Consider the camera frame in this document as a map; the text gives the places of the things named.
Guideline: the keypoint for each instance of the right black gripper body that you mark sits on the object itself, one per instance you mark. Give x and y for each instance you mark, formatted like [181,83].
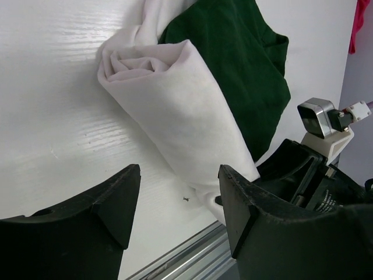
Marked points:
[300,176]

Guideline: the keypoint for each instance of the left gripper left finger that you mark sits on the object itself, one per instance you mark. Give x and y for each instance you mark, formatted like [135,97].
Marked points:
[83,237]

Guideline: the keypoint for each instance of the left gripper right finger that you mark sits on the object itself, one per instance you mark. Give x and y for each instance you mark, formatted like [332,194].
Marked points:
[274,239]

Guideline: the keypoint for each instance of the cream and green t-shirt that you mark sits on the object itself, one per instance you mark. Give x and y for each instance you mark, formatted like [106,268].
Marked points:
[205,81]

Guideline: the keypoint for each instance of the magenta crumpled t-shirt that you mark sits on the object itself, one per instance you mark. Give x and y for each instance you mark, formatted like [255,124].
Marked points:
[358,23]

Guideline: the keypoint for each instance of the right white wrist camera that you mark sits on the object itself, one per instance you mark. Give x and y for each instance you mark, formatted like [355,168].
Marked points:
[319,118]

